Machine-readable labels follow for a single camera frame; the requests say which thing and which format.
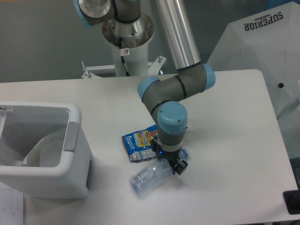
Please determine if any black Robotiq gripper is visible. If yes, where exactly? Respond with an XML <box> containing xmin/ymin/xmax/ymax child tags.
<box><xmin>150</xmin><ymin>138</ymin><xmax>188</xmax><ymax>175</ymax></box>

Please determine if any clear crushed plastic bottle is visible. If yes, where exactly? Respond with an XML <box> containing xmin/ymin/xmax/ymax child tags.
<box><xmin>129</xmin><ymin>147</ymin><xmax>193</xmax><ymax>197</ymax></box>

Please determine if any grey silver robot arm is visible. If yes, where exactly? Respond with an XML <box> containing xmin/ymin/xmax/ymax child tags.
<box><xmin>73</xmin><ymin>0</ymin><xmax>216</xmax><ymax>174</ymax></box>

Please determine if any white trash can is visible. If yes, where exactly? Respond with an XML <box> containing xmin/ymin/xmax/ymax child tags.
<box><xmin>0</xmin><ymin>101</ymin><xmax>93</xmax><ymax>199</ymax></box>

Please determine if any blue snack wrapper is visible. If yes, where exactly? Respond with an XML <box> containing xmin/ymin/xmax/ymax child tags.
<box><xmin>121</xmin><ymin>124</ymin><xmax>158</xmax><ymax>163</ymax></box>

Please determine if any black device at edge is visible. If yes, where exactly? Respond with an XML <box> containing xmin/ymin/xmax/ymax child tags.
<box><xmin>283</xmin><ymin>190</ymin><xmax>300</xmax><ymax>215</ymax></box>

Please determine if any white Superior umbrella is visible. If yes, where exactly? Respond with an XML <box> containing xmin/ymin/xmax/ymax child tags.
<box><xmin>207</xmin><ymin>1</ymin><xmax>300</xmax><ymax>122</ymax></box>

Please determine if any printed paper sheet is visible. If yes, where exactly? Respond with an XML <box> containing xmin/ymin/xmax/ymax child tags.
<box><xmin>0</xmin><ymin>182</ymin><xmax>24</xmax><ymax>225</ymax></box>

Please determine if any white mounting bracket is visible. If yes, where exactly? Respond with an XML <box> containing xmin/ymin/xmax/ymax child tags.
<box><xmin>81</xmin><ymin>55</ymin><xmax>167</xmax><ymax>79</ymax></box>

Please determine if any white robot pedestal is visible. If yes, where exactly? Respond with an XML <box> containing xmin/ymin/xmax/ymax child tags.
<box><xmin>111</xmin><ymin>44</ymin><xmax>148</xmax><ymax>77</ymax></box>

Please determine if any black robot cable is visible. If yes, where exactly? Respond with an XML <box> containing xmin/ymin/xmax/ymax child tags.
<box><xmin>118</xmin><ymin>36</ymin><xmax>131</xmax><ymax>77</ymax></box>

